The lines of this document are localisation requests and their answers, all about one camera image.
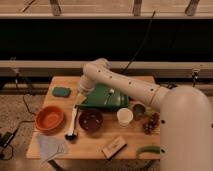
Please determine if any teal green sponge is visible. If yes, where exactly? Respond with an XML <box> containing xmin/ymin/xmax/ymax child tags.
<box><xmin>52</xmin><ymin>87</ymin><xmax>71</xmax><ymax>98</ymax></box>

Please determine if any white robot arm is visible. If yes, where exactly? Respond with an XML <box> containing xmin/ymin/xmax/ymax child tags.
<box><xmin>78</xmin><ymin>58</ymin><xmax>213</xmax><ymax>171</ymax></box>

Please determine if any green plastic tray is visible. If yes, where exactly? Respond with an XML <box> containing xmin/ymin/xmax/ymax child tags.
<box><xmin>79</xmin><ymin>83</ymin><xmax>129</xmax><ymax>110</ymax></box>

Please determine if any metal spoon in tray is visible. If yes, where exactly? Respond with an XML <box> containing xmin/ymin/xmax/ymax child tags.
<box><xmin>104</xmin><ymin>88</ymin><xmax>114</xmax><ymax>105</ymax></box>

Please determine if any dark maroon bowl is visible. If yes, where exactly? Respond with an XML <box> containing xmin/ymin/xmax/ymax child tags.
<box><xmin>79</xmin><ymin>108</ymin><xmax>103</xmax><ymax>133</ymax></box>

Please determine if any orange bowl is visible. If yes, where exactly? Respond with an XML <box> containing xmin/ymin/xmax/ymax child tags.
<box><xmin>35</xmin><ymin>106</ymin><xmax>64</xmax><ymax>132</ymax></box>

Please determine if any white paper cup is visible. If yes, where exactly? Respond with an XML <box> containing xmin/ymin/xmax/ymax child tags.
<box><xmin>117</xmin><ymin>108</ymin><xmax>133</xmax><ymax>127</ymax></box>

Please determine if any small dark metal cup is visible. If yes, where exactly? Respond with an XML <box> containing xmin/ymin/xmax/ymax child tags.
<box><xmin>133</xmin><ymin>104</ymin><xmax>145</xmax><ymax>121</ymax></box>

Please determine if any grey folded cloth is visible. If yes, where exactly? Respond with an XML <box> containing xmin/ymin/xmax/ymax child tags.
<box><xmin>36</xmin><ymin>134</ymin><xmax>68</xmax><ymax>162</ymax></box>

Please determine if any wooden block brush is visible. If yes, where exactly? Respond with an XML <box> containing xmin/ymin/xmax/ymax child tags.
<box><xmin>102</xmin><ymin>136</ymin><xmax>127</xmax><ymax>159</ymax></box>

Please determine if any yellow green fruit toy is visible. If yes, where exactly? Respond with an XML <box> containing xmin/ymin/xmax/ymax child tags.
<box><xmin>144</xmin><ymin>107</ymin><xmax>158</xmax><ymax>116</ymax></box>

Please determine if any dark grape bunch toy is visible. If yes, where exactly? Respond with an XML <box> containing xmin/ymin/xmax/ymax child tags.
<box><xmin>143</xmin><ymin>113</ymin><xmax>159</xmax><ymax>134</ymax></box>

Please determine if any black power adapter left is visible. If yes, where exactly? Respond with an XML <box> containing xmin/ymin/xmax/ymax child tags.
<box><xmin>0</xmin><ymin>132</ymin><xmax>14</xmax><ymax>148</ymax></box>

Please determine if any green cucumber toy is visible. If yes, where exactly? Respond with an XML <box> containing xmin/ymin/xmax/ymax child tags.
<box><xmin>136</xmin><ymin>146</ymin><xmax>160</xmax><ymax>158</ymax></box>

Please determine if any white handled dish brush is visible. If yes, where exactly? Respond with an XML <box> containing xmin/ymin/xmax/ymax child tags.
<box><xmin>65</xmin><ymin>106</ymin><xmax>78</xmax><ymax>140</ymax></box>

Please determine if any black floor cable left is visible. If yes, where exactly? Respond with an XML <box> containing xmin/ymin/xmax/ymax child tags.
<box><xmin>0</xmin><ymin>68</ymin><xmax>38</xmax><ymax>161</ymax></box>

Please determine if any black hanging cable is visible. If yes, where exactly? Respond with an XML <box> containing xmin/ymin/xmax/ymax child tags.
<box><xmin>120</xmin><ymin>10</ymin><xmax>156</xmax><ymax>75</ymax></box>

